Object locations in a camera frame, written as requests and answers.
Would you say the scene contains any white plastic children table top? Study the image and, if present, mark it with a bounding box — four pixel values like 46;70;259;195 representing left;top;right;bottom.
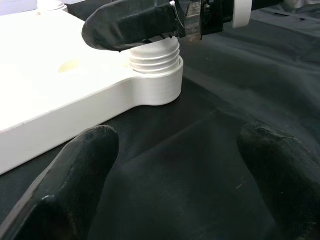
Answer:
0;6;185;176

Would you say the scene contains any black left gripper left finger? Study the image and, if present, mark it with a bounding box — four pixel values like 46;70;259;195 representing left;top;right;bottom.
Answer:
0;124;120;240

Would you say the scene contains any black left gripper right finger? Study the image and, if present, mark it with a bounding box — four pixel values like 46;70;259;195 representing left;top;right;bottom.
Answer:
236;122;320;240

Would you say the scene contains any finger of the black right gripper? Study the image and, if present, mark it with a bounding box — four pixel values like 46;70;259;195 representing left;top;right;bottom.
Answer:
81;0;187;53

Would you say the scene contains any white plastic table leg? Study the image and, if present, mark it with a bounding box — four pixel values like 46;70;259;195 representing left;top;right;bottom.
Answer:
128;38;181;75
36;0;69;12

